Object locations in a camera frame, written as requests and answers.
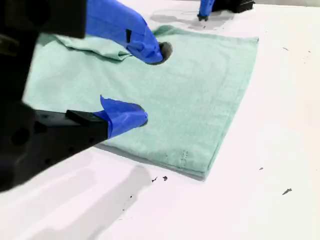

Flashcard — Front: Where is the pale green T-shirt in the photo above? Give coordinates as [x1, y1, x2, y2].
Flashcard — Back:
[23, 24, 260, 182]

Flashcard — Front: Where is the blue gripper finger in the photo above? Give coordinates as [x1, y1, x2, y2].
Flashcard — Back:
[197, 0, 216, 22]
[86, 0, 174, 66]
[34, 94, 149, 176]

